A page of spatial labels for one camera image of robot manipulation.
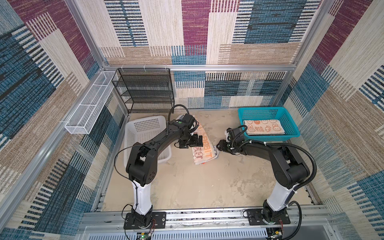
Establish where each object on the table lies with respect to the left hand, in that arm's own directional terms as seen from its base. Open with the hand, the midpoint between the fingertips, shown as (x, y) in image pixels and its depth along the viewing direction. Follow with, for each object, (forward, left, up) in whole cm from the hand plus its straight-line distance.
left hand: (197, 144), depth 90 cm
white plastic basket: (+16, +38, -7) cm, 42 cm away
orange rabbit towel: (0, -7, -9) cm, 11 cm away
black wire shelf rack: (+41, +36, +9) cm, 55 cm away
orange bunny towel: (+17, -47, -6) cm, 50 cm away
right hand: (+2, -15, -8) cm, 17 cm away
